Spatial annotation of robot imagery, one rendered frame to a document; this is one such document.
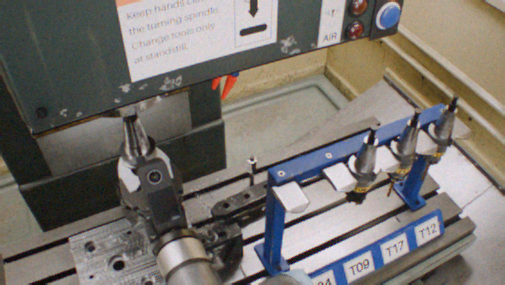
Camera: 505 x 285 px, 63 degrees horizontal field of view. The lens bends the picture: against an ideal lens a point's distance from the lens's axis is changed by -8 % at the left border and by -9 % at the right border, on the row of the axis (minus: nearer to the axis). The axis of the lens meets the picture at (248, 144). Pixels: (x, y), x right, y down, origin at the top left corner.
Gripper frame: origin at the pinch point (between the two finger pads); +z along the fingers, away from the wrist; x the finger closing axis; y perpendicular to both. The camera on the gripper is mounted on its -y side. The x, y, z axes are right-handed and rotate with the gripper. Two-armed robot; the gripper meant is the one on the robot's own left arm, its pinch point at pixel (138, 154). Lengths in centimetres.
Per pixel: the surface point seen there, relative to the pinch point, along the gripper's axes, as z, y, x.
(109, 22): -21.3, -38.6, -2.2
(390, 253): -23, 37, 50
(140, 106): -8.8, -17.8, 0.8
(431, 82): 20, 31, 100
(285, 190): -12.3, 9.0, 23.4
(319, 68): 80, 66, 97
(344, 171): -13.4, 9.0, 36.1
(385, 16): -22.4, -32.2, 28.4
